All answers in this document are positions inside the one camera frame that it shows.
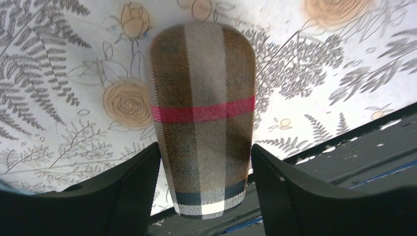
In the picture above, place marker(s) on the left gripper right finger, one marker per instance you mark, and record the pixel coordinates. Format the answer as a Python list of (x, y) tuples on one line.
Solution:
[(293, 203)]

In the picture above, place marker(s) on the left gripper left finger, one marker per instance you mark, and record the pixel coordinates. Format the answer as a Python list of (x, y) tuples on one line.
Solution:
[(117, 202)]

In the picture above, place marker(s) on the plaid glasses case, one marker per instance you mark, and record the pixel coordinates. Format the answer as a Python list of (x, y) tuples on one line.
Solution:
[(201, 78)]

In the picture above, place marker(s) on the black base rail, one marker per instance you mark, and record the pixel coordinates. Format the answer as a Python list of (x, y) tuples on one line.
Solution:
[(374, 158)]

